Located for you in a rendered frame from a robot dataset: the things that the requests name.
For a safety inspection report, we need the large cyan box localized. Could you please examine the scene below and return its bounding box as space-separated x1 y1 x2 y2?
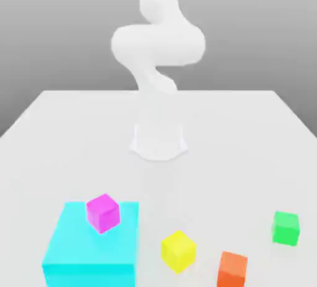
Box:
41 201 140 287

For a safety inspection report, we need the small green cube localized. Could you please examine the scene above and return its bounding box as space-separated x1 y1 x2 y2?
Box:
271 210 300 247

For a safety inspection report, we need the small orange cube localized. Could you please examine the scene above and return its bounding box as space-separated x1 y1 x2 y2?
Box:
217 251 249 287

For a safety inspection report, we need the small yellow cube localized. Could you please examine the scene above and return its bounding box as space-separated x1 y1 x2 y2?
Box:
160 229 198 275

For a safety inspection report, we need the small magenta cube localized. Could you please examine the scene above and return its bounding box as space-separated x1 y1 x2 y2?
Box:
85 193 121 235

